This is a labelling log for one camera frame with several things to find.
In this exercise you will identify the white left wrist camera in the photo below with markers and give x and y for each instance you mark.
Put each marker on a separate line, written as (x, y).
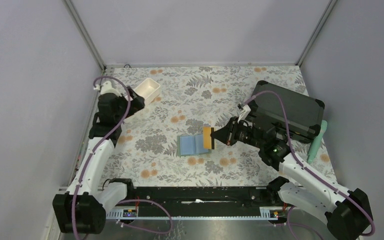
(107, 88)

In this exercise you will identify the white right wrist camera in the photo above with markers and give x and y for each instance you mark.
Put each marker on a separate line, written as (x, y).
(244, 110)

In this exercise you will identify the white rectangular plastic tray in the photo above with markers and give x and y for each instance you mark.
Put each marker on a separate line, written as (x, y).
(149, 89)

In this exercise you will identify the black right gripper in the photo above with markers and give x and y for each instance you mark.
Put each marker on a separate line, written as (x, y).
(223, 134)

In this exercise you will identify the floral patterned table mat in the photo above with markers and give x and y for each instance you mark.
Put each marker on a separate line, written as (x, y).
(191, 98)

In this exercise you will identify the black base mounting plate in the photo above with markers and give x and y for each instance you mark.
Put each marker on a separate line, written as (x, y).
(206, 202)

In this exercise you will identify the mint green cylindrical object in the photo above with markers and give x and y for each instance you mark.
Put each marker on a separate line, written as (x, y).
(316, 143)

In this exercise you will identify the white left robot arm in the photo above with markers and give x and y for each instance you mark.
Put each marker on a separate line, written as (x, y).
(82, 209)

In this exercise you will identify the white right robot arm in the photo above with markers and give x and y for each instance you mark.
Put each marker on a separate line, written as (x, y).
(346, 213)

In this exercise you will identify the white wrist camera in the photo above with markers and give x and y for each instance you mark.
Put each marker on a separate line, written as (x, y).
(107, 88)
(244, 110)

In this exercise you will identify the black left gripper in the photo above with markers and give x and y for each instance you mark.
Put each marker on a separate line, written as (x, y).
(137, 103)

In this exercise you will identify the black hard carrying case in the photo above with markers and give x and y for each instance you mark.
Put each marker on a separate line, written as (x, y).
(304, 113)

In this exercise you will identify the green card holder wallet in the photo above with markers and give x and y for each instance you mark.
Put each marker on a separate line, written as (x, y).
(191, 145)

